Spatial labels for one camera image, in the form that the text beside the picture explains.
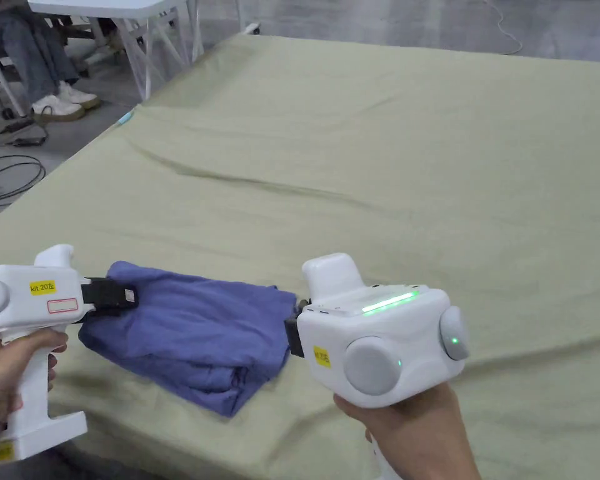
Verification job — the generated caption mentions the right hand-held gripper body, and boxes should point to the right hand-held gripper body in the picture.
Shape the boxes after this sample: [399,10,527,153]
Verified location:
[284,252,471,408]

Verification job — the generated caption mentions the white cable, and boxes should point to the white cable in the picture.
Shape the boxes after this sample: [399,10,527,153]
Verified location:
[489,0,524,55]

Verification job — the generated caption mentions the blue shirt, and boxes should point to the blue shirt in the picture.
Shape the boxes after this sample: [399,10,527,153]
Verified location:
[77,259,299,419]

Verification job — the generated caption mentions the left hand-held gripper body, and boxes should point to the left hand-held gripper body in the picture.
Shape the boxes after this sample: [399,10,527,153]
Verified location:
[0,244,139,464]

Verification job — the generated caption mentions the bed with pale green sheet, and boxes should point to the bed with pale green sheet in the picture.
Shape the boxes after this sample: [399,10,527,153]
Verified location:
[0,34,600,480]

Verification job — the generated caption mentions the black cable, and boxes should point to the black cable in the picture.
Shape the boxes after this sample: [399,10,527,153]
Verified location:
[0,154,48,203]

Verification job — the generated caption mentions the person's right hand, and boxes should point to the person's right hand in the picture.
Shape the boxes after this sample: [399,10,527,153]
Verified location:
[332,382,484,480]

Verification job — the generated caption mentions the person's left hand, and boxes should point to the person's left hand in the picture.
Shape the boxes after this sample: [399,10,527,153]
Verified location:
[0,329,70,436]

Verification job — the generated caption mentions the black power strip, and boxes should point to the black power strip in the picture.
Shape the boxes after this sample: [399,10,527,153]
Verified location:
[0,117,34,134]

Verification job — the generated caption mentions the white table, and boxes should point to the white table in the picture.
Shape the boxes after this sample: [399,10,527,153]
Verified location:
[27,0,207,99]

